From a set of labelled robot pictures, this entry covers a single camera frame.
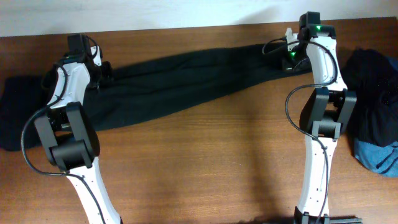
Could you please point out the black trousers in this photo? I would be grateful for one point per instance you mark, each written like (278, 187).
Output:
(157, 88)

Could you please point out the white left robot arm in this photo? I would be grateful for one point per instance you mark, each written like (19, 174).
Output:
(69, 140)

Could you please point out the black garment right pile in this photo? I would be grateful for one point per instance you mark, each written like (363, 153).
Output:
(355, 74)

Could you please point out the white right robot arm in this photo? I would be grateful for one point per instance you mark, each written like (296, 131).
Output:
(324, 117)

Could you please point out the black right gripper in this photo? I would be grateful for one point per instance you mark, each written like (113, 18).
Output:
(288, 66)

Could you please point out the black base bracket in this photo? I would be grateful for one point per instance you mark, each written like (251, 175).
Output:
(313, 220)

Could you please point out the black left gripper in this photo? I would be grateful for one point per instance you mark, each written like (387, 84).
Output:
(109, 74)

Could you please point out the blue striped garment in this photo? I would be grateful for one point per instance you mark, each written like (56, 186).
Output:
(379, 158)

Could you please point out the black folded garment left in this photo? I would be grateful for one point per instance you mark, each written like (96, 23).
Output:
(22, 97)

